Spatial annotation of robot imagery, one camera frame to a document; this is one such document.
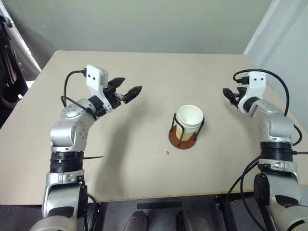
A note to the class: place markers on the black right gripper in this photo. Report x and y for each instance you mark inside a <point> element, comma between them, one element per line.
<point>236,100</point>

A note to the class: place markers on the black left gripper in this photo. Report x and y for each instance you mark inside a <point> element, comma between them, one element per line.
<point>113,97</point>

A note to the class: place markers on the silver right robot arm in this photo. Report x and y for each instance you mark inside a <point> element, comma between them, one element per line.
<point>276,125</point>

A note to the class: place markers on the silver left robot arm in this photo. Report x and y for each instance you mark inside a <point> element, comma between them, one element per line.
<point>69,134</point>

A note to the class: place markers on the white curtain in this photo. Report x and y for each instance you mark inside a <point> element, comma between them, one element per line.
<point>284,36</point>

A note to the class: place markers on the black zip tie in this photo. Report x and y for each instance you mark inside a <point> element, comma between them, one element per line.
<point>93,157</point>

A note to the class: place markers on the beige fabric cover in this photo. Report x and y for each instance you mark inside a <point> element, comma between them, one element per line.
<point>24,48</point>

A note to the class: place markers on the black office chair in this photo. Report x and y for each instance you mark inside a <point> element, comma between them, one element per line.
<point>9,72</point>

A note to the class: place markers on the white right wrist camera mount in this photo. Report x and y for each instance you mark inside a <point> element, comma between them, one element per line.
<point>257,81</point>

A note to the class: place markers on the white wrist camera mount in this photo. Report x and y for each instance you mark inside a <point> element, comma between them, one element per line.
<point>95,79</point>
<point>257,81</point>

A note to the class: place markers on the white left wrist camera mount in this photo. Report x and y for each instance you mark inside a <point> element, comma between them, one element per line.
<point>95,79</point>

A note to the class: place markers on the black table frame leg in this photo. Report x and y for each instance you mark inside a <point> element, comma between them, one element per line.
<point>95,216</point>
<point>222,211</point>

